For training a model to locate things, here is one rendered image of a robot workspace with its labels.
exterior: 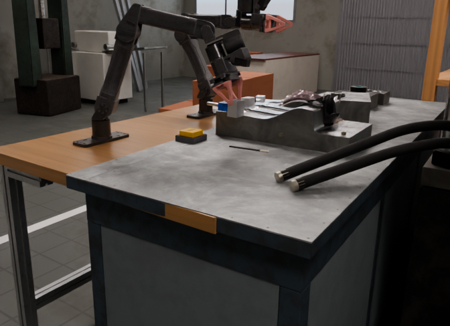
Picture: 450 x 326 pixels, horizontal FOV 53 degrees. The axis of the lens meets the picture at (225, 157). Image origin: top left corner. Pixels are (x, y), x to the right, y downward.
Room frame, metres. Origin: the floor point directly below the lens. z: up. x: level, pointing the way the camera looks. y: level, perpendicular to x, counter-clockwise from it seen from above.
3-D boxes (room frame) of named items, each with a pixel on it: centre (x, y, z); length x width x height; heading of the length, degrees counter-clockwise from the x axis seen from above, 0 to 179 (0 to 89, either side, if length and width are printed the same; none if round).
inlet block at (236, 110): (1.51, 0.01, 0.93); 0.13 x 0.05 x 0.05; 58
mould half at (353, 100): (1.97, -0.36, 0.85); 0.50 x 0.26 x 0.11; 75
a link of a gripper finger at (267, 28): (1.82, -0.19, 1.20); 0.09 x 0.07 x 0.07; 56
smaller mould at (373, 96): (2.32, -0.65, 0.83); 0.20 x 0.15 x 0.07; 58
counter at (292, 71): (8.03, -0.88, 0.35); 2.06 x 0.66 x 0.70; 146
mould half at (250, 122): (1.62, -0.24, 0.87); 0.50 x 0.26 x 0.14; 58
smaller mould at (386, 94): (2.47, -0.79, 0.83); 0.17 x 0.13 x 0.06; 58
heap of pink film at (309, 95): (1.97, -0.36, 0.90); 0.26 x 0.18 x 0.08; 75
